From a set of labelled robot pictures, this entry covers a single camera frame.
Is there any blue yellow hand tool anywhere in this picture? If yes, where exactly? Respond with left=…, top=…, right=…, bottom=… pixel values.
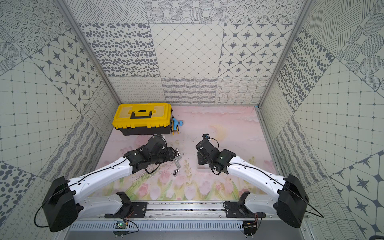
left=171, top=117, right=184, bottom=135

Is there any yellow black toolbox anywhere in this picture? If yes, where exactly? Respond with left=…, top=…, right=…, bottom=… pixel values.
left=113, top=103, right=172, bottom=136

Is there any long angled chrome socket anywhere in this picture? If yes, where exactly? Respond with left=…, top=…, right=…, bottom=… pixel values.
left=174, top=155, right=182, bottom=169

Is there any clear plastic storage box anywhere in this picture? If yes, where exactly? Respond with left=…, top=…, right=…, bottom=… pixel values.
left=197, top=164, right=212, bottom=173

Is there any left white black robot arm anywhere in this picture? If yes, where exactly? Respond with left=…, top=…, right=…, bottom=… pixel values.
left=40, top=134, right=180, bottom=233

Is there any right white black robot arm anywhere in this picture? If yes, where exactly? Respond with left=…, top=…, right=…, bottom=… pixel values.
left=196, top=134, right=324, bottom=228

